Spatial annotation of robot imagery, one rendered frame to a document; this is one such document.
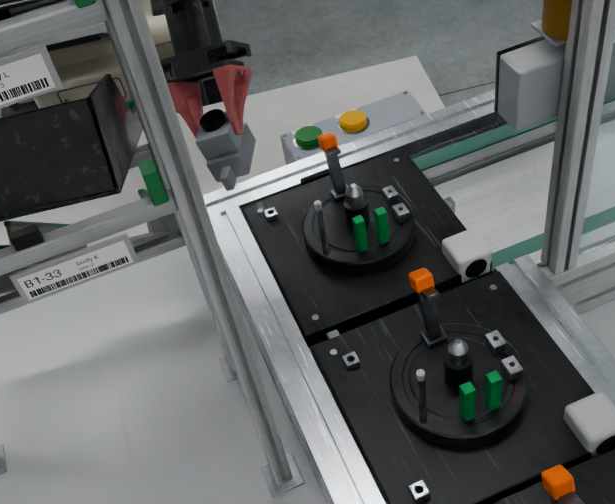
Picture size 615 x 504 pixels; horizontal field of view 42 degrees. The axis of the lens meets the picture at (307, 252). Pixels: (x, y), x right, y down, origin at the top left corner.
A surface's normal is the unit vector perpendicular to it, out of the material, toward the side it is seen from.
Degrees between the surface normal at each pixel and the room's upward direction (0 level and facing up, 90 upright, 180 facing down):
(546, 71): 90
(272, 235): 0
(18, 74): 90
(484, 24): 0
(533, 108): 90
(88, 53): 98
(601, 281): 90
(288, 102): 0
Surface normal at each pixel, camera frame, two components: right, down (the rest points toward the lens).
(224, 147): -0.08, 0.73
